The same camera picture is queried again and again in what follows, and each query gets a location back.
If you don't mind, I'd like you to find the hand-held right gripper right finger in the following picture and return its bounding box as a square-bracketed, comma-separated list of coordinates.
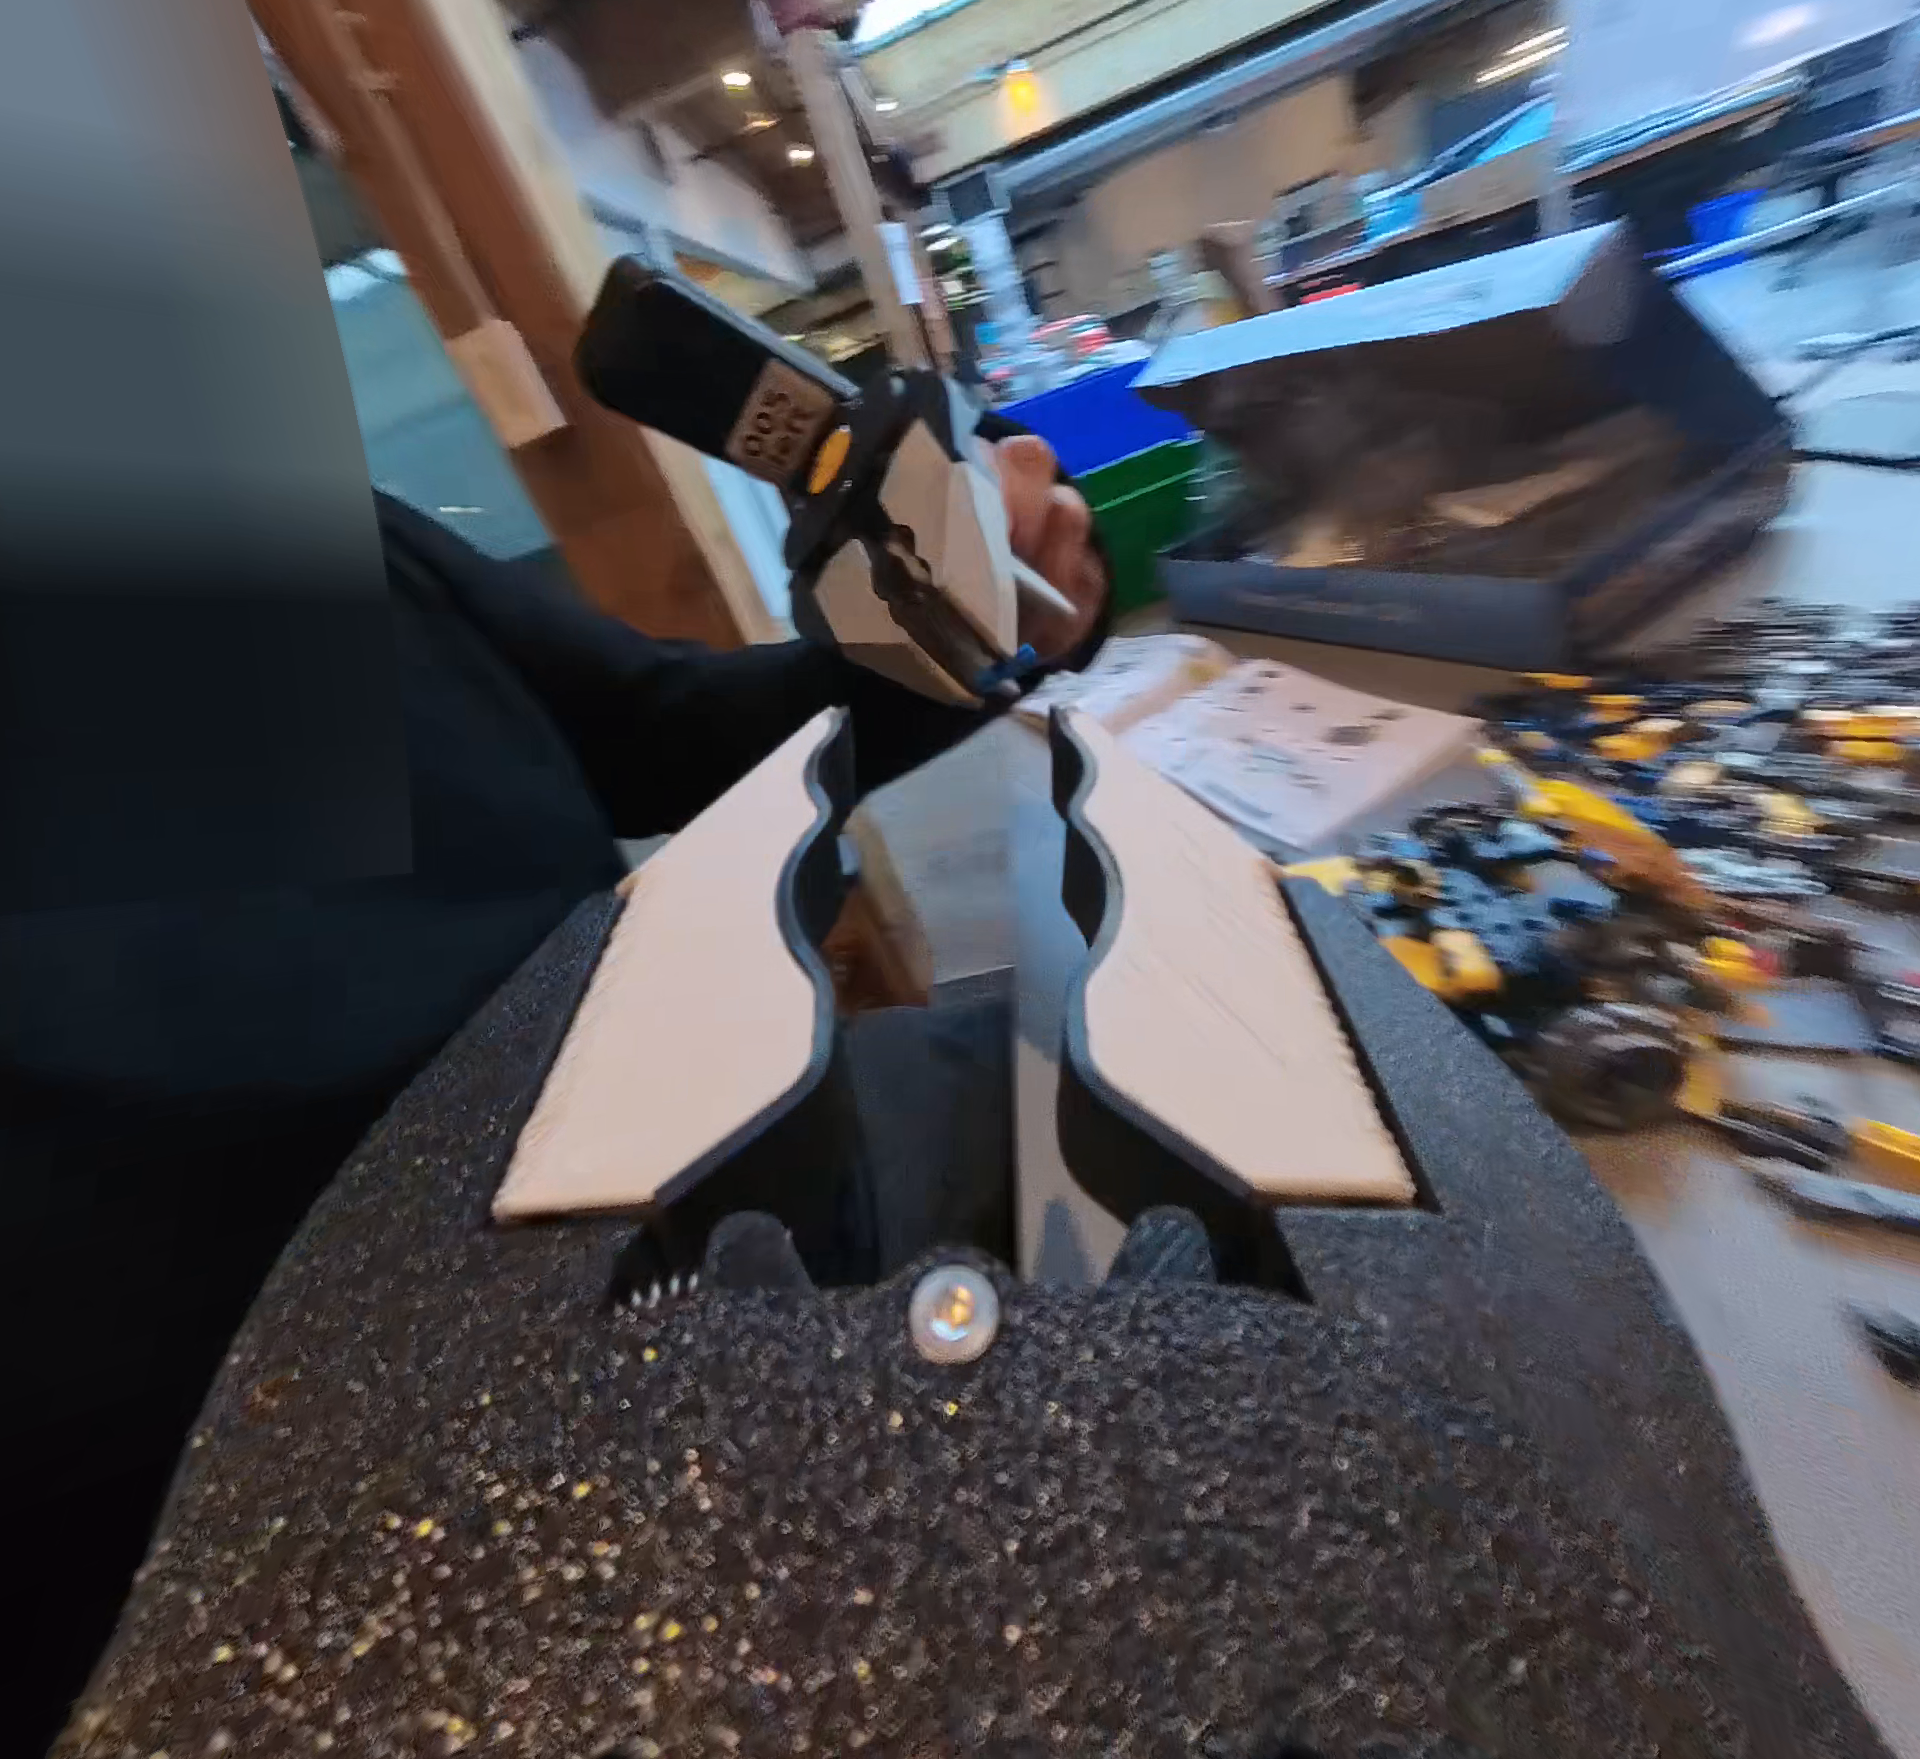
[1047, 703, 1422, 1209]

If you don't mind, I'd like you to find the blue bin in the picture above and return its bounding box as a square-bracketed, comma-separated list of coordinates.
[1000, 362, 1201, 478]

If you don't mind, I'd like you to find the pile of small dark pieces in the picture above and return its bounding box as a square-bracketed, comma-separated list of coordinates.
[1476, 602, 1920, 890]

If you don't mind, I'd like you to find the person's left hand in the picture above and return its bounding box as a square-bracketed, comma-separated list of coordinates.
[989, 430, 1112, 640]

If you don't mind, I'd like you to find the black yellow toy vehicle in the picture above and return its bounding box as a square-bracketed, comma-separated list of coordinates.
[1288, 755, 1740, 1137]

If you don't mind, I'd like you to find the white instruction booklet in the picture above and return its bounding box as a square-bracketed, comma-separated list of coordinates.
[1017, 630, 1489, 852]

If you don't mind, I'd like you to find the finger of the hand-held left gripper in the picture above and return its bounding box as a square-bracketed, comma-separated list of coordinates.
[812, 540, 994, 714]
[886, 441, 1027, 682]

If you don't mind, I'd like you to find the green bin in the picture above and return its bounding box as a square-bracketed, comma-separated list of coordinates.
[1065, 435, 1249, 619]

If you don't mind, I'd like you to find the person's left forearm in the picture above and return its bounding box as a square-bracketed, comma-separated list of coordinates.
[375, 491, 1051, 837]

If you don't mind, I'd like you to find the dark open cardboard box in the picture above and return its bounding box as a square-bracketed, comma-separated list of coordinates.
[1135, 219, 1796, 677]

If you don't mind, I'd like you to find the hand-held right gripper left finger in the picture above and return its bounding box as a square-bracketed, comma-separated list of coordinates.
[491, 705, 858, 1220]

